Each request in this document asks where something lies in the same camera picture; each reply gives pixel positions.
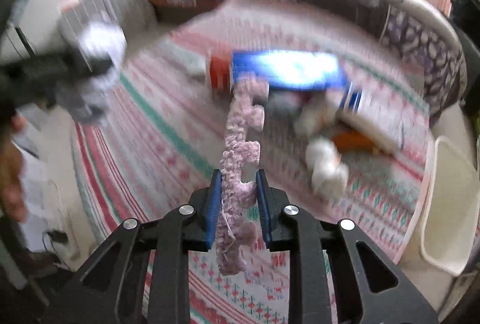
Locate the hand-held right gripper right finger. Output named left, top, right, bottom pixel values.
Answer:
left=255, top=169, right=439, bottom=324

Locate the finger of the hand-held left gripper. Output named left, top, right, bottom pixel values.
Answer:
left=65, top=46, right=115, bottom=79

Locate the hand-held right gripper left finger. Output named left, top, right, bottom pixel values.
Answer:
left=39, top=169, right=226, bottom=324

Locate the grey-white tissue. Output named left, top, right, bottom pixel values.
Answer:
left=54, top=22, right=128, bottom=124

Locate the pink knitted strip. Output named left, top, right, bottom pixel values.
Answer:
left=214, top=78, right=271, bottom=276

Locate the white tissue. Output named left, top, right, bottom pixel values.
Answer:
left=305, top=140, right=349, bottom=197
left=292, top=99, right=338, bottom=137

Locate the white paper cup green print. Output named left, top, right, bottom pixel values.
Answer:
left=176, top=46, right=211, bottom=77

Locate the orange packet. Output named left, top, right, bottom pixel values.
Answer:
left=332, top=129, right=379, bottom=154

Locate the red snack packet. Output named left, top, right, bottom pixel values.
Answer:
left=208, top=54, right=235, bottom=90

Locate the white box with blue edge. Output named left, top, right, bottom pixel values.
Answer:
left=335, top=88, right=407, bottom=156

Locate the white plastic bin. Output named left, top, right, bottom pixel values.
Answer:
left=418, top=136, right=477, bottom=276

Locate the person's left hand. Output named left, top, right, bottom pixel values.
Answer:
left=0, top=110, right=29, bottom=223

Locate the striped patterned bed sheet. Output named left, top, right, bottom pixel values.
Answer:
left=71, top=0, right=432, bottom=324

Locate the black power adapter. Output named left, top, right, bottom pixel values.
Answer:
left=47, top=230, right=70, bottom=245

